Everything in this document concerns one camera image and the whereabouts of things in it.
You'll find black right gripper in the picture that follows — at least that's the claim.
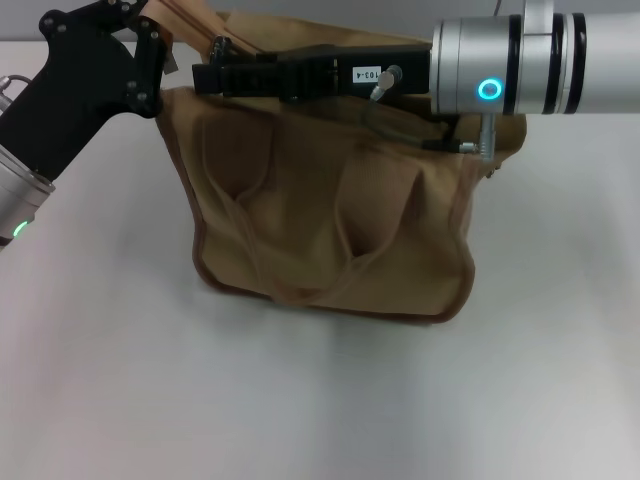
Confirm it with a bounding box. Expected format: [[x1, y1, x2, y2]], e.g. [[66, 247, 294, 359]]
[[191, 37, 434, 102]]

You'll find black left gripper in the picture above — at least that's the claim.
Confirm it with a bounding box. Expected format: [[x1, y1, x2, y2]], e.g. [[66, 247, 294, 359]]
[[0, 0, 167, 180]]

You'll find khaki canvas food bag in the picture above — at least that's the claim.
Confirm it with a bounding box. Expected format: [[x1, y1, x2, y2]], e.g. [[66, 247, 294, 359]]
[[139, 0, 529, 327]]

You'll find right gripper cable with plug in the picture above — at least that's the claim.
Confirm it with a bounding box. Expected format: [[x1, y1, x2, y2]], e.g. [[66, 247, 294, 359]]
[[359, 64, 497, 165]]

